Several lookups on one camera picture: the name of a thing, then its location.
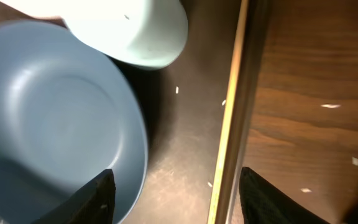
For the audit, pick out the wooden chopstick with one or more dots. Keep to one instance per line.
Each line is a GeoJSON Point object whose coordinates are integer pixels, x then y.
{"type": "Point", "coordinates": [229, 140]}

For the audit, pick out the light blue plastic cup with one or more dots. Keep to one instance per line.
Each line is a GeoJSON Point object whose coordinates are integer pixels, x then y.
{"type": "Point", "coordinates": [149, 34]}

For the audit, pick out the dark brown serving tray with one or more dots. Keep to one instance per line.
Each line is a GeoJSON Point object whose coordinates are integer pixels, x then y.
{"type": "Point", "coordinates": [183, 110]}

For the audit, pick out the dark blue plate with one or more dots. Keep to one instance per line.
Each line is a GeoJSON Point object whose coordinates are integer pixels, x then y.
{"type": "Point", "coordinates": [67, 113]}

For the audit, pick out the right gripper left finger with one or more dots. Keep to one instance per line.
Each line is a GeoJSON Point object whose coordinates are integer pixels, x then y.
{"type": "Point", "coordinates": [94, 203]}

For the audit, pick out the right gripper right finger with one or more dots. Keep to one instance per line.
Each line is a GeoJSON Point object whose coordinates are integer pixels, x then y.
{"type": "Point", "coordinates": [263, 203]}

